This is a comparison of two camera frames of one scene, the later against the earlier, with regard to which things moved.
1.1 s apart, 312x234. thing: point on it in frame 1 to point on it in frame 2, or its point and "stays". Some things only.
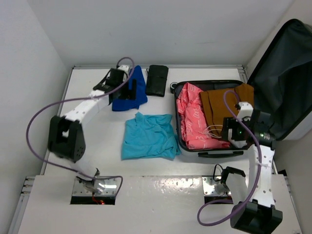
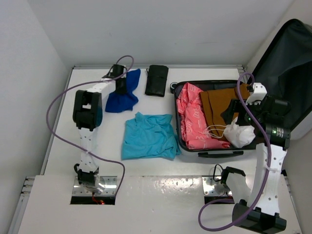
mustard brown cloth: (216, 109) stays
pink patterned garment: (190, 109) stays
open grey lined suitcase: (221, 118) stays
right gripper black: (230, 123) to (236, 105)
